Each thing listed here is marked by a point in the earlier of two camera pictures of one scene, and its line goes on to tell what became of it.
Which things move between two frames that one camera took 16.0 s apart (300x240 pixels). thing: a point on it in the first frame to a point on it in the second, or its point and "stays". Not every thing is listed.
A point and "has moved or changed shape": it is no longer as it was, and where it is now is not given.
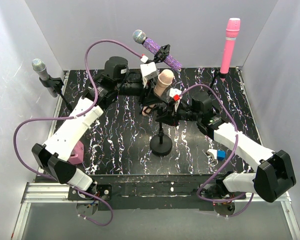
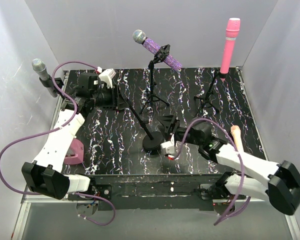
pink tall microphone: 233,28 stays
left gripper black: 148,96 to 117,100
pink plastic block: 76,156 stays
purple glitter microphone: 140,37 stays
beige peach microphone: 165,78 has moved or changed shape
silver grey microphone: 39,66 stays
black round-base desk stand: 161,145 to 151,142
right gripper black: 168,115 to 168,121
